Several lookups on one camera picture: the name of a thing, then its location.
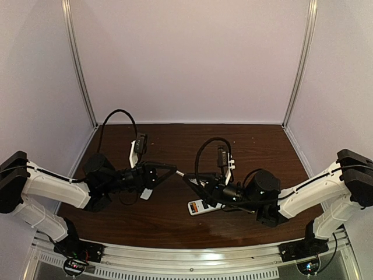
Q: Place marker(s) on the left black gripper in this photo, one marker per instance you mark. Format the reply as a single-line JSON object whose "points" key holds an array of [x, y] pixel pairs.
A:
{"points": [[148, 174]]}

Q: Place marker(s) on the white battery cover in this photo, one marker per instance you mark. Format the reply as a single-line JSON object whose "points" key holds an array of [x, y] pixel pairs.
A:
{"points": [[146, 194]]}

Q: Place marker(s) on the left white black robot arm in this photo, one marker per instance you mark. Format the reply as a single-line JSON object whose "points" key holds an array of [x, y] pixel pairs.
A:
{"points": [[21, 178]]}

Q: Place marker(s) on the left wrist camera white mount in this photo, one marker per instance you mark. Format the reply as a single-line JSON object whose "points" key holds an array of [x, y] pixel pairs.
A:
{"points": [[138, 149]]}

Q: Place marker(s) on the white remote control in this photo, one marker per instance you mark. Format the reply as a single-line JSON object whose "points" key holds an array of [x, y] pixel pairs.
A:
{"points": [[203, 207]]}

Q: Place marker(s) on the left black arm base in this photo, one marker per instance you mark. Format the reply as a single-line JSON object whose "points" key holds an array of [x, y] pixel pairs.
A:
{"points": [[79, 255]]}

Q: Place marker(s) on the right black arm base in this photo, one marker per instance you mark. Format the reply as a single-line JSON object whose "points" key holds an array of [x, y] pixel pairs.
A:
{"points": [[306, 254]]}

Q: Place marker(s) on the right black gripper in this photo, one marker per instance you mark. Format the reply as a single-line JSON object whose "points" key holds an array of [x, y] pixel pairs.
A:
{"points": [[214, 186]]}

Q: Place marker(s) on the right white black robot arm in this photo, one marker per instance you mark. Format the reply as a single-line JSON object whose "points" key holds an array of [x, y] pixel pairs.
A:
{"points": [[348, 180]]}

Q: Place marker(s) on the front aluminium rail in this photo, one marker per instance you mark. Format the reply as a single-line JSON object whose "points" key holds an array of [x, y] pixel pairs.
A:
{"points": [[250, 262]]}

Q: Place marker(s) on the left aluminium frame post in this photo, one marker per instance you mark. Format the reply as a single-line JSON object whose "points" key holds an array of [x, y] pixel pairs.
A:
{"points": [[77, 65]]}

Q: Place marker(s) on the aluminium frame post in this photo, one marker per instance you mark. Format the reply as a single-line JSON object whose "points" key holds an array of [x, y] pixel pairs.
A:
{"points": [[77, 65], [302, 64]]}

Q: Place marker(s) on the small silver screwdriver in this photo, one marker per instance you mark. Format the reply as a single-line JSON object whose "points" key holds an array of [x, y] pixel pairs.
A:
{"points": [[180, 173]]}

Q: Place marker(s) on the right aluminium frame post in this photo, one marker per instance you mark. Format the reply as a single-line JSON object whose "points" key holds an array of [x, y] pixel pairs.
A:
{"points": [[302, 64]]}

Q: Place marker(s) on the orange black battery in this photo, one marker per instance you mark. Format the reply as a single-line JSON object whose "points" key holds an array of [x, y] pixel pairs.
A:
{"points": [[194, 208]]}

